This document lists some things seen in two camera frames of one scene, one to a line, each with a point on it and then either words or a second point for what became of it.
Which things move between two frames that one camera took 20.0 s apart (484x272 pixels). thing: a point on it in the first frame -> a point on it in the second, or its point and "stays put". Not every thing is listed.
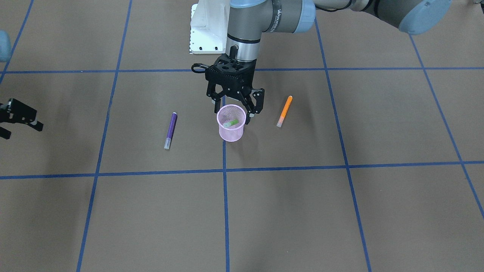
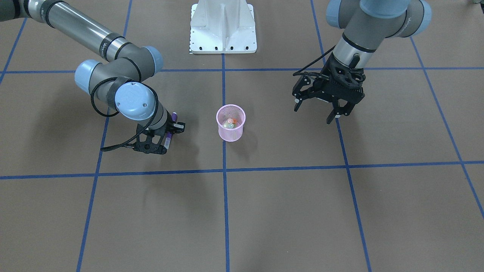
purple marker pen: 171,129 stays put
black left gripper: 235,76 -> 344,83
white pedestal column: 210,27 stays put
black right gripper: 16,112 -> 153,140
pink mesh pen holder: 231,118 stays put
